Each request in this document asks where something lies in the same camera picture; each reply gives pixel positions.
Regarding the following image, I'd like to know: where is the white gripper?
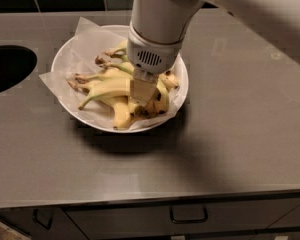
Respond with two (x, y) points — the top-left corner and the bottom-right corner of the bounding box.
(127, 21), (184, 106)

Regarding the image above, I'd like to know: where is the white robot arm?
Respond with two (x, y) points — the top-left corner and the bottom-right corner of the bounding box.
(127, 0), (300, 105)

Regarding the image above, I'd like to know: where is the long curved yellow banana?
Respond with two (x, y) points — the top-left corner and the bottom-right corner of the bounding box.
(100, 62), (169, 114)

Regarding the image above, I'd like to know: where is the small yellow banana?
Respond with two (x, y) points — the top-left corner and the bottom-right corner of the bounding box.
(128, 99), (143, 116)

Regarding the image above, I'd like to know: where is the lower thick yellow banana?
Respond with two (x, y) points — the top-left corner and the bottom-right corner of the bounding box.
(67, 80), (132, 130)

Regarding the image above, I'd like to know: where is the white bowl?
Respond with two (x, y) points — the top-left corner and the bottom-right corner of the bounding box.
(51, 24), (190, 134)

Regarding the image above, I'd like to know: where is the white paper liner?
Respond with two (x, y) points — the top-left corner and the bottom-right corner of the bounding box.
(39, 16), (183, 132)

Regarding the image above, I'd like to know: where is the black sink opening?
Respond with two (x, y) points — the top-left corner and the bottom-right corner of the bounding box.
(0, 45), (37, 93)

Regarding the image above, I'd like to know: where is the grey drawer front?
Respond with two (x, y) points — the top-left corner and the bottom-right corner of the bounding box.
(66, 198), (300, 240)

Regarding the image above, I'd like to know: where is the black drawer handle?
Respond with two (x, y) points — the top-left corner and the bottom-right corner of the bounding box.
(169, 205), (208, 224)

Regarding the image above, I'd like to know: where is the black left cabinet handle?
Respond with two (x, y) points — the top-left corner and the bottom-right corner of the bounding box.
(32, 208), (53, 231)

